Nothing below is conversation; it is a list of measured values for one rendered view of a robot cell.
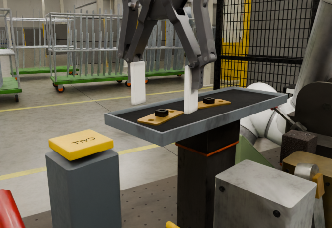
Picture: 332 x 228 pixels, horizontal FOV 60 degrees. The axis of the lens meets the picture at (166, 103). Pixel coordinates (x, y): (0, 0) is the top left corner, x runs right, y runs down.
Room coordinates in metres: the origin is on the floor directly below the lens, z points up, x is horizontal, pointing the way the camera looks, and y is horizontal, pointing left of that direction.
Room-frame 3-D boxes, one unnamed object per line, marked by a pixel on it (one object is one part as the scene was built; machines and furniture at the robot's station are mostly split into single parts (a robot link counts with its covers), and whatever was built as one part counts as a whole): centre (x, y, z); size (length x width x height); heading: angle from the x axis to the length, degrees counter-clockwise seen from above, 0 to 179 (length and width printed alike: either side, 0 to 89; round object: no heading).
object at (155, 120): (0.44, 0.01, 1.17); 0.08 x 0.04 x 0.01; 147
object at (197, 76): (0.40, -0.05, 1.24); 0.03 x 0.01 x 0.05; 57
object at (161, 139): (0.52, -0.08, 1.16); 0.37 x 0.14 x 0.02; 134
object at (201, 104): (0.53, -0.08, 1.17); 0.08 x 0.04 x 0.01; 120
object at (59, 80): (7.26, 1.87, 0.89); 1.90 x 1.00 x 1.77; 117
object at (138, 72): (0.47, 0.05, 1.21); 0.03 x 0.01 x 0.07; 147
